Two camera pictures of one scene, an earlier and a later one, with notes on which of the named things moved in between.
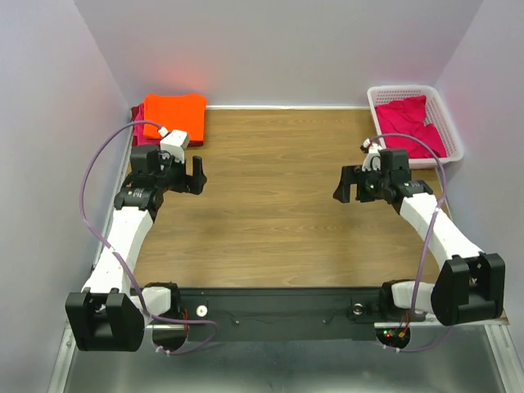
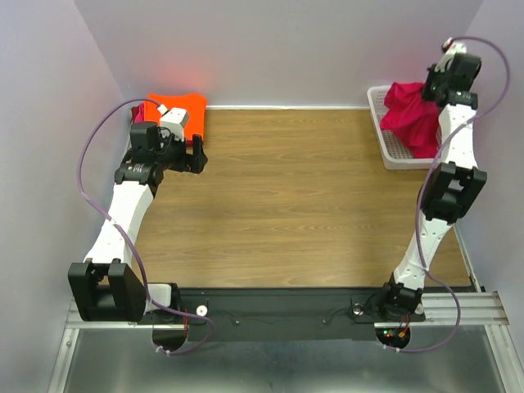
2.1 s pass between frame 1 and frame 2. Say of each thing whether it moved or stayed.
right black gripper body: moved
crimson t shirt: moved
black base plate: stayed
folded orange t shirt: stayed
